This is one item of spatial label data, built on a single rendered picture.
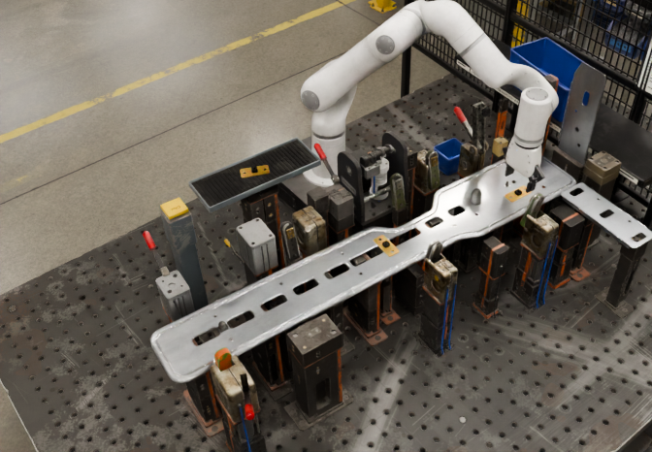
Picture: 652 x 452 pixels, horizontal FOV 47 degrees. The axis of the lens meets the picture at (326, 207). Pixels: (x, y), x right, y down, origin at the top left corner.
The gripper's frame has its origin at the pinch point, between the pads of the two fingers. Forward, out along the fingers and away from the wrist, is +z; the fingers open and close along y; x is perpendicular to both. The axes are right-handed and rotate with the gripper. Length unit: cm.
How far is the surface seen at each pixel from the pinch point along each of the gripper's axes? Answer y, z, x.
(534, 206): 13.0, -3.3, -7.4
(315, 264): -10, 6, -67
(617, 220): 25.6, 5.1, 15.8
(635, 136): 3.2, 2.4, 48.2
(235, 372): 14, -1, -105
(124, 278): -65, 37, -110
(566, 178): 3.6, 5.4, 17.3
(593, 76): -2.7, -25.9, 26.5
